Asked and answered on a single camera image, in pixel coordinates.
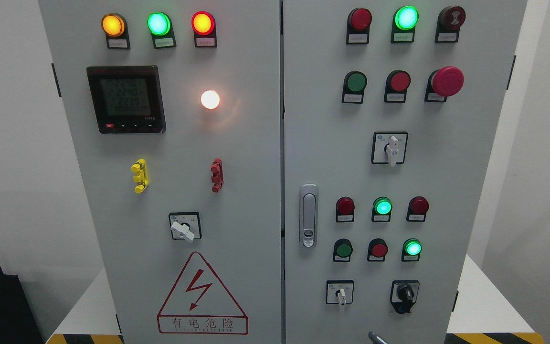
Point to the white rotary switch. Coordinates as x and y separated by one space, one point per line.
389 147
340 293

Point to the red push button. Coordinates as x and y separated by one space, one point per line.
377 250
396 86

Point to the red lit indicator light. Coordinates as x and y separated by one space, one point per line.
204 30

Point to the green push button upper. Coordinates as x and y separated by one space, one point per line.
354 85

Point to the red indicator light middle right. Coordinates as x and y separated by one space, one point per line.
417 209

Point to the white rotary switch left door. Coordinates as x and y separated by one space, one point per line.
185 226

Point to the dark red buzzer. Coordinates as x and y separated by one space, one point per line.
449 22

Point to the green indicator light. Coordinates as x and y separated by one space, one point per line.
160 27
381 210
403 24

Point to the grey cabinet door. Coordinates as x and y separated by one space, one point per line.
241 224
329 144

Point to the black box with antenna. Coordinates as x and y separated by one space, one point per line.
17 324

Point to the white rotary switch upper right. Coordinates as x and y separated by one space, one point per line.
389 147

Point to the black rotary selector switch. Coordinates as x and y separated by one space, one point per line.
403 295

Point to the red electric warning sticker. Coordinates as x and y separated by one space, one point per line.
200 303

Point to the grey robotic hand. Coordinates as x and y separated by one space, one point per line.
376 338

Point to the grey left cabinet door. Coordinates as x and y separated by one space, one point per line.
241 224

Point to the silver door handle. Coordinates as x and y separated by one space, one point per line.
308 215

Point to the red indicator light middle left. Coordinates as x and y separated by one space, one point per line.
345 210

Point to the white lit indicator light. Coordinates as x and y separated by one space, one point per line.
210 99

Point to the red push button upper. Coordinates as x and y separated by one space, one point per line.
396 86

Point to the red indicator light top right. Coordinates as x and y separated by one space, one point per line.
358 26

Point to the green lit button lower right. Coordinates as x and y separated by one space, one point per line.
411 250

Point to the black digital power meter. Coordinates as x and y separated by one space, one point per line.
127 99

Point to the red push button lower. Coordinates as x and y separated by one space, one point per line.
377 250

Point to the green indicator light top right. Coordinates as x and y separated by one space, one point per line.
403 24

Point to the green indicator light top left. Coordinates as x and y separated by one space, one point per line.
160 27

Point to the white rotary switch lower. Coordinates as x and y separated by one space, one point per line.
340 293

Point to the amber indicator light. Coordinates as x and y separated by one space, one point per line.
116 31

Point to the grey right cabinet door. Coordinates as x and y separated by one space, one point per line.
329 144

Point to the green indicator light middle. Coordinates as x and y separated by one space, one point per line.
381 210

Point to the red emergency stop button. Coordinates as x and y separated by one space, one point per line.
443 83

